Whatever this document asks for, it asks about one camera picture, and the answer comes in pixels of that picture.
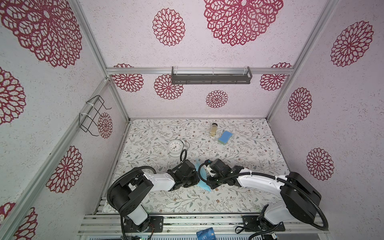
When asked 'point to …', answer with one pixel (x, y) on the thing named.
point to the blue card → (206, 234)
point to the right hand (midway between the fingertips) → (208, 178)
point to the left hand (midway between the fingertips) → (200, 181)
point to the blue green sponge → (225, 137)
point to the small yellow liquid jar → (213, 129)
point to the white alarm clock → (175, 148)
